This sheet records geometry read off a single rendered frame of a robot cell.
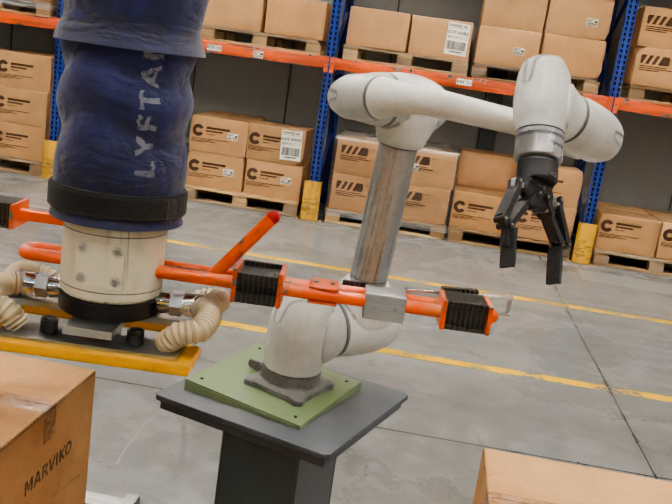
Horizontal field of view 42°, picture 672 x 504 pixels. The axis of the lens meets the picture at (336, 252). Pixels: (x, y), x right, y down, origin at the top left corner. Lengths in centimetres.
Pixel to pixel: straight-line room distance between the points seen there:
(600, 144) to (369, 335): 85
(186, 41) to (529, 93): 64
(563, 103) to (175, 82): 71
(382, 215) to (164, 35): 101
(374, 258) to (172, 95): 100
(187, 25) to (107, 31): 12
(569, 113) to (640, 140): 844
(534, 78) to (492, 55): 689
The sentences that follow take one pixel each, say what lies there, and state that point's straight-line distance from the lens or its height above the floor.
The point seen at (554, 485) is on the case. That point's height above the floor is 94.
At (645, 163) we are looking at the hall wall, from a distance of 1014.
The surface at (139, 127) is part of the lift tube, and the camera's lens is 138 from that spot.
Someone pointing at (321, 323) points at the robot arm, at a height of 98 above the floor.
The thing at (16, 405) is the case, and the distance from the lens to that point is 167.
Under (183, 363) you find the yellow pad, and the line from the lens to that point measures 139.
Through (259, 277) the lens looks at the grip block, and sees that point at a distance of 142.
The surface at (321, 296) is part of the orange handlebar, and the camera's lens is 144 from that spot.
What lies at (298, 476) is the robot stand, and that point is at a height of 59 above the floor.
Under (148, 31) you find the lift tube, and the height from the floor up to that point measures 163.
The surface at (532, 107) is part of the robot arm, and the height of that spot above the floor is 159.
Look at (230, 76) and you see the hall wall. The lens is 1012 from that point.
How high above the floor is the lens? 163
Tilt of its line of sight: 13 degrees down
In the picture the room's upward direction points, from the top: 8 degrees clockwise
